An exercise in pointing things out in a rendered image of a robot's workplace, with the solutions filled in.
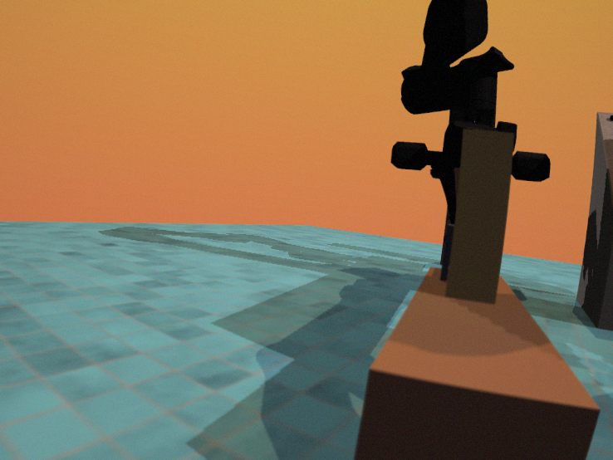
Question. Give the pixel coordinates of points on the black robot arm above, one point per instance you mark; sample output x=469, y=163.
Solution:
x=452, y=29

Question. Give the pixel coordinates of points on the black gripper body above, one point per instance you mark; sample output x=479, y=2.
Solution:
x=526, y=166

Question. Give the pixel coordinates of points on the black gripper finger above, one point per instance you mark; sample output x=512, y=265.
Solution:
x=448, y=183

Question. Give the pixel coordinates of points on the dark brown bar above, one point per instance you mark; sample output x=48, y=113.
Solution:
x=481, y=215

